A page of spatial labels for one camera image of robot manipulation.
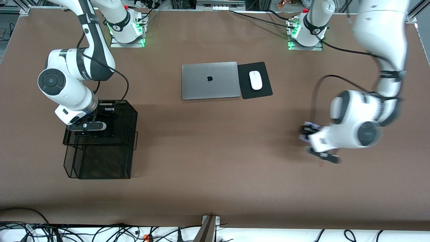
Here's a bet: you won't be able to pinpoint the black mesh two-tier tray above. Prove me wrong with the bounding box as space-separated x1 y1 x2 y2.
63 99 138 180

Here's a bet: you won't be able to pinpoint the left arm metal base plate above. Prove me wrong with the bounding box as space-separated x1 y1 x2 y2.
288 40 324 51

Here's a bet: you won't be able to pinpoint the black cable on table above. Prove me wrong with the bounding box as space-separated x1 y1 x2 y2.
229 9 294 30

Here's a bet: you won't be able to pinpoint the white computer mouse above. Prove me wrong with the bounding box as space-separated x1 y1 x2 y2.
249 71 263 90

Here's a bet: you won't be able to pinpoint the tangled black cables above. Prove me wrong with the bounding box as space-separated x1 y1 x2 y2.
0 222 202 242

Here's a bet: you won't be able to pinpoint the white terminal block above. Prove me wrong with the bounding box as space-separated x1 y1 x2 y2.
196 0 246 11

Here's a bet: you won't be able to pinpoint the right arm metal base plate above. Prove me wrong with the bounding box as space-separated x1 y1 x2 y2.
110 34 145 48

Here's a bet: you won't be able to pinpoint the silver laptop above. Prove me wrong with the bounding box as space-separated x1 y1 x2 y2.
181 62 242 100

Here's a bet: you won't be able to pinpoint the lavender flip phone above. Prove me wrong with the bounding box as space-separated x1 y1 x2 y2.
301 122 320 143

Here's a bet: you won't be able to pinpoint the thick black cable arc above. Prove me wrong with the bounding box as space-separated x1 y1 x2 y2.
0 208 51 232

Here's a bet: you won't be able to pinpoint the black slab smartphone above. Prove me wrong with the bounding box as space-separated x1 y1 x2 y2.
95 116 116 137

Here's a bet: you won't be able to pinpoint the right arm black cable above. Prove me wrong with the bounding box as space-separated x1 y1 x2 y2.
77 32 130 106

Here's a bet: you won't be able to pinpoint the aluminium frame rail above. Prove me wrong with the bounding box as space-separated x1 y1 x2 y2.
404 0 430 24
0 5 31 15

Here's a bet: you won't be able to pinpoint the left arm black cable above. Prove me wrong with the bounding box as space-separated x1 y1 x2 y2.
311 34 403 126

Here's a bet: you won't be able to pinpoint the grey metal bracket post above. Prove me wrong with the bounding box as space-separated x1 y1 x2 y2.
194 215 221 242

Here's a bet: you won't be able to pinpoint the black mouse pad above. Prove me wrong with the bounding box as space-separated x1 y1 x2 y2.
237 62 273 100

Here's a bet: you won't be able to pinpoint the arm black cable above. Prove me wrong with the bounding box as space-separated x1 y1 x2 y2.
77 32 130 106
311 34 403 126

